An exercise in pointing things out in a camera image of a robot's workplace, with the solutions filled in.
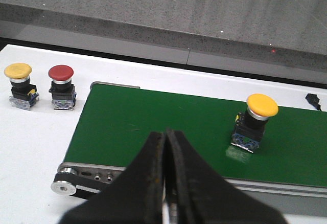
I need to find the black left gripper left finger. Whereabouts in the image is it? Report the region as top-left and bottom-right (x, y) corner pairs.
(59, 132), (165, 223)

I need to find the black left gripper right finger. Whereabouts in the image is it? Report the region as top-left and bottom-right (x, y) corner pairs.
(165, 129), (286, 223)

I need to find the push button base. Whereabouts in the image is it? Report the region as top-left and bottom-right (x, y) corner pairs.
(230, 94), (279, 153)

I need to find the green conveyor belt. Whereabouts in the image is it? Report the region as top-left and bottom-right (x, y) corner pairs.
(51, 82), (326, 198)

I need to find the red mushroom button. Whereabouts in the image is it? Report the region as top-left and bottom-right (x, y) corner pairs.
(48, 64), (77, 110)

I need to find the small black sensor block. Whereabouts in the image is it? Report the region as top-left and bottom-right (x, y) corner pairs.
(305, 93), (321, 111)

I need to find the yellow mushroom button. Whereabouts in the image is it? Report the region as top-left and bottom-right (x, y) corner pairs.
(4, 63), (39, 110)

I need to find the grey speckled countertop left slab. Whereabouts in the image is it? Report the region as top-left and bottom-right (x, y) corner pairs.
(1, 0), (326, 83)

